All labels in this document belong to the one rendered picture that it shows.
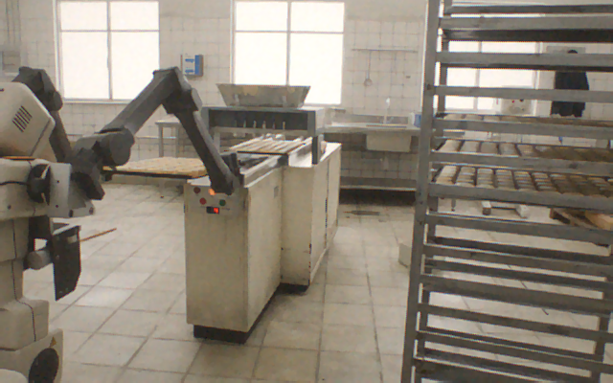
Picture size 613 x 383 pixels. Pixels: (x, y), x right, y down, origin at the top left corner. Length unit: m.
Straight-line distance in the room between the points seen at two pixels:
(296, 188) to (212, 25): 3.75
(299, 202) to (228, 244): 0.73
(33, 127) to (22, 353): 0.50
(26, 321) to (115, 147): 0.43
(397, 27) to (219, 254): 4.36
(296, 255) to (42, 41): 5.08
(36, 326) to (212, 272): 1.43
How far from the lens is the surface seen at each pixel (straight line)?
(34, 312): 1.30
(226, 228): 2.51
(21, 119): 1.21
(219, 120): 3.26
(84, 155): 1.17
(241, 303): 2.62
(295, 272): 3.24
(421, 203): 1.45
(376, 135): 5.68
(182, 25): 6.60
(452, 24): 1.45
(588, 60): 1.46
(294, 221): 3.14
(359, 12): 6.32
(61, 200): 1.11
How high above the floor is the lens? 1.33
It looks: 11 degrees down
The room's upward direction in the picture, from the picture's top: 1 degrees clockwise
